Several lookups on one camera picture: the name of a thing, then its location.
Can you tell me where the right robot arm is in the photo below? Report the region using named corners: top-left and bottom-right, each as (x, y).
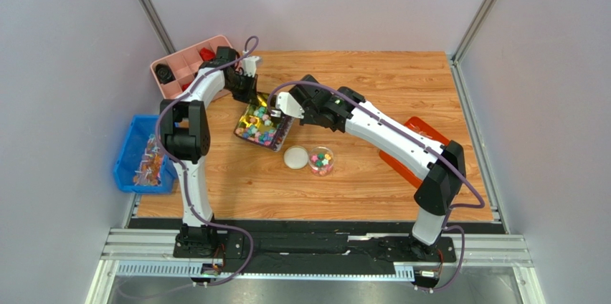
top-left (275, 75), bottom-right (465, 258)

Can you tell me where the pink compartment tray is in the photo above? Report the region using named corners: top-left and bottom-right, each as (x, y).
top-left (150, 35), bottom-right (232, 99)

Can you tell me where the blue plastic bin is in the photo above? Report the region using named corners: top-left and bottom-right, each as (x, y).
top-left (113, 115), bottom-right (177, 195)

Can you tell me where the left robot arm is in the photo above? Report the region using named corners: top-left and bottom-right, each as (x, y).
top-left (155, 47), bottom-right (257, 258)

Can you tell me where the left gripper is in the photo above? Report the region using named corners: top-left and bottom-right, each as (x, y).
top-left (225, 72), bottom-right (260, 107)

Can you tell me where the orange tray of candies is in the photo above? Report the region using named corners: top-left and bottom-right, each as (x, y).
top-left (379, 116), bottom-right (450, 189)

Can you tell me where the square tin of star candies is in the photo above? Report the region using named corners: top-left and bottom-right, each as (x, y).
top-left (234, 92), bottom-right (294, 152)

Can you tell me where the right aluminium frame post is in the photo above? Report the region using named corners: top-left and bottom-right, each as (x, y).
top-left (451, 0), bottom-right (497, 66)

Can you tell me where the left aluminium frame post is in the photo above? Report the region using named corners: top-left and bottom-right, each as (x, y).
top-left (138, 0), bottom-right (176, 54)

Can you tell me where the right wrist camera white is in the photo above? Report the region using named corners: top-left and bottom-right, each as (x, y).
top-left (275, 92), bottom-right (305, 119)

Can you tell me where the aluminium frame post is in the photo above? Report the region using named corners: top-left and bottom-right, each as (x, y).
top-left (138, 0), bottom-right (176, 54)
top-left (451, 0), bottom-right (497, 66)

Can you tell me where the clear plastic cup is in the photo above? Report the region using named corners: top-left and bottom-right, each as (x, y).
top-left (308, 146), bottom-right (335, 176)

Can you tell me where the metal scoop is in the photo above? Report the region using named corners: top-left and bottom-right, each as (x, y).
top-left (270, 109), bottom-right (283, 118)

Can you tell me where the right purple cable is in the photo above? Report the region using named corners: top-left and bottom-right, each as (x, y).
top-left (266, 80), bottom-right (486, 293)

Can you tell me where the black chocolate in tray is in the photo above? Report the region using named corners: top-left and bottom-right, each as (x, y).
top-left (154, 63), bottom-right (176, 85)

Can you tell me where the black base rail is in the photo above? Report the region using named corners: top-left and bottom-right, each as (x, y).
top-left (100, 217), bottom-right (533, 282)

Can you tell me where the white round lid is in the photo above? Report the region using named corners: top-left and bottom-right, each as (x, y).
top-left (283, 146), bottom-right (309, 170)

